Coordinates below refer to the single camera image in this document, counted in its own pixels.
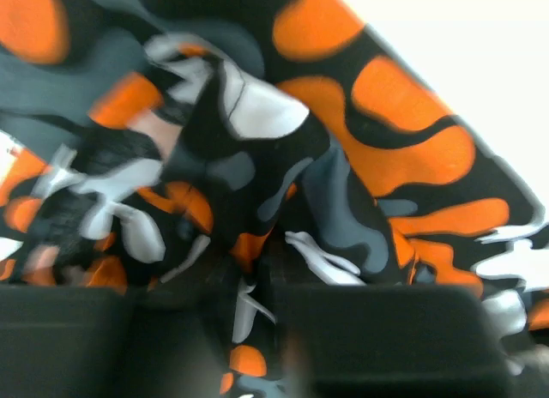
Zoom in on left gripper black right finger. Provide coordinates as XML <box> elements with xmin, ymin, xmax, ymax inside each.
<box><xmin>258</xmin><ymin>256</ymin><xmax>512</xmax><ymax>397</ymax></box>

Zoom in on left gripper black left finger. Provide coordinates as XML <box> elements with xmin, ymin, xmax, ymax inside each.
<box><xmin>1</xmin><ymin>260</ymin><xmax>238</xmax><ymax>397</ymax></box>

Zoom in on orange camouflage shorts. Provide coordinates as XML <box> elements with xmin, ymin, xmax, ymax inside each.
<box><xmin>1</xmin><ymin>0</ymin><xmax>548</xmax><ymax>397</ymax></box>

